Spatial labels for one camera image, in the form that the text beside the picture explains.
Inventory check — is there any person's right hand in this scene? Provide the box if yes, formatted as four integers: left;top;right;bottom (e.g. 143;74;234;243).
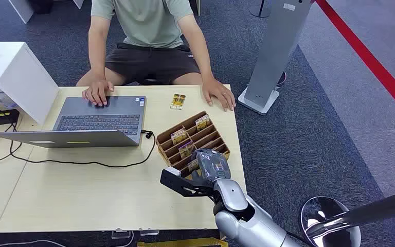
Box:
82;79;115;107

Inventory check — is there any person's left hand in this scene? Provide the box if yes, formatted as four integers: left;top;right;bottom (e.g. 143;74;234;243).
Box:
202;77;236;112

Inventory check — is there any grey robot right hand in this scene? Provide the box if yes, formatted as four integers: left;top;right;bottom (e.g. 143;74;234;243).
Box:
190;149;232;185

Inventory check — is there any brown slotted card holder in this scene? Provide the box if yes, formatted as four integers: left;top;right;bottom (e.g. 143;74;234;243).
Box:
155;111;231;180

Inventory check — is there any person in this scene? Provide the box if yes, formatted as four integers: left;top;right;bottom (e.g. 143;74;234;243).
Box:
76;0;236;112

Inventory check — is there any grey laptop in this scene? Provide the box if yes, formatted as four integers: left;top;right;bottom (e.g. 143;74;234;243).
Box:
0;96;147;149

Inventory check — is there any grey kiosk stand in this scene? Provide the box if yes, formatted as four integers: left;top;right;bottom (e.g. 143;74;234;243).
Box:
238;0;312;116

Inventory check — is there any white box cabinet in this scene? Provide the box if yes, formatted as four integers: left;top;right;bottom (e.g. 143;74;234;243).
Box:
0;42;60;125

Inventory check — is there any round grey stand base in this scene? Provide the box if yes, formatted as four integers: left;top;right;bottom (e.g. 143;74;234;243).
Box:
249;0;273;19

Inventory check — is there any white furniture panel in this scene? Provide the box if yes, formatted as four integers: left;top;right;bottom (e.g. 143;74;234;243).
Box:
8;0;34;25

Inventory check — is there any black power cable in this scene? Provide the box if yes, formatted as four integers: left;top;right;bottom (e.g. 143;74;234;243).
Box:
0;121;156;168

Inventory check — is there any white cable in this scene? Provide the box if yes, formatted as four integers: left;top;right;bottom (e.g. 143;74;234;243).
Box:
0;232;135;247

